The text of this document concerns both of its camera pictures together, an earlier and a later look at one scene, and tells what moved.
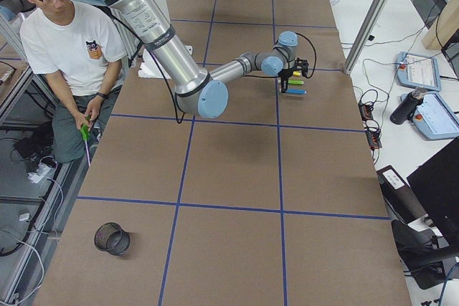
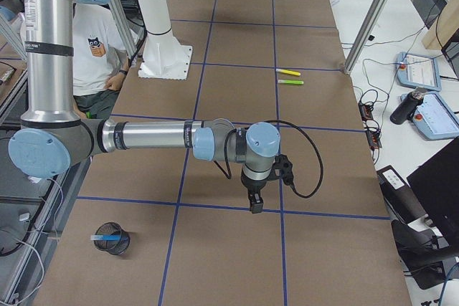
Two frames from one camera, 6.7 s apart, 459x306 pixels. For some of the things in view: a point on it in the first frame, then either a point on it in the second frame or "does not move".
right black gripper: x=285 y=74 to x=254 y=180
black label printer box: x=400 y=199 does not move
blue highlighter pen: x=296 y=91 to x=105 y=237
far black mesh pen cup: x=111 y=237 does not move
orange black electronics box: x=366 y=110 does not move
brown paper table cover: x=274 y=201 does not move
